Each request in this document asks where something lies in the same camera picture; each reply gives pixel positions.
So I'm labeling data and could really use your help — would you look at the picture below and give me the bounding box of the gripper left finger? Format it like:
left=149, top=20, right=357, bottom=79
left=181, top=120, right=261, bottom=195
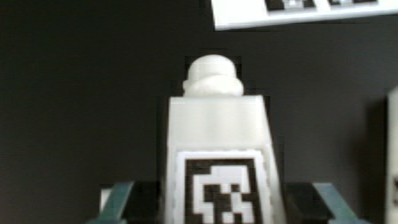
left=87, top=182, right=133, bottom=224

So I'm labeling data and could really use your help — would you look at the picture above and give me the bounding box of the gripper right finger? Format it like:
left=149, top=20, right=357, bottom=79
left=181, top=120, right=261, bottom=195
left=313, top=183, right=371, bottom=224

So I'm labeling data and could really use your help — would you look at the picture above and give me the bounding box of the white table leg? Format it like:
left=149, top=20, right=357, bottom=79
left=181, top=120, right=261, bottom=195
left=163, top=55, right=286, bottom=224

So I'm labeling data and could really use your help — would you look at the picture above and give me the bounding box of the white square table top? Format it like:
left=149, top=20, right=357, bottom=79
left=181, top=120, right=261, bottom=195
left=386, top=87, right=398, bottom=224

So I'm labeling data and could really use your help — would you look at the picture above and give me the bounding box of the white marker sheet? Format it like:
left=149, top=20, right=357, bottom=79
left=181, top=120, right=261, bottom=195
left=211, top=0, right=398, bottom=31

